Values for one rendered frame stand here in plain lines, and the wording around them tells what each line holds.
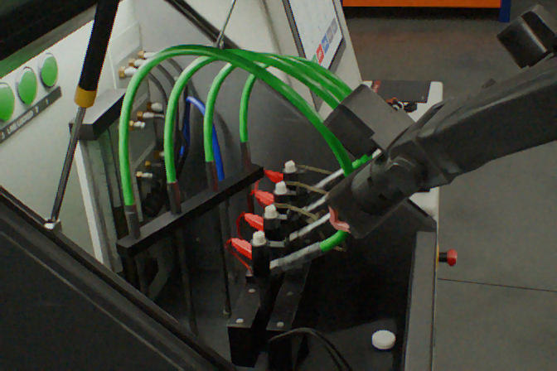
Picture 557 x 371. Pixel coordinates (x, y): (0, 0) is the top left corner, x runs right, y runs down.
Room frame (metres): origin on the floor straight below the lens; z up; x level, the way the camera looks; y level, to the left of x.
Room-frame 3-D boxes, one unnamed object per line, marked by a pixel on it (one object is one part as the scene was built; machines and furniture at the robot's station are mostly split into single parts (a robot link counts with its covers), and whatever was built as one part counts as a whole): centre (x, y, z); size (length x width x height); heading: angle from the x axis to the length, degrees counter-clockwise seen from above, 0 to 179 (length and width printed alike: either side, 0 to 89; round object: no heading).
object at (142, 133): (1.25, 0.24, 1.20); 0.13 x 0.03 x 0.31; 166
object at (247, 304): (1.07, 0.01, 0.91); 0.34 x 0.10 x 0.15; 166
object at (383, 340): (1.02, -0.16, 0.84); 0.04 x 0.04 x 0.01
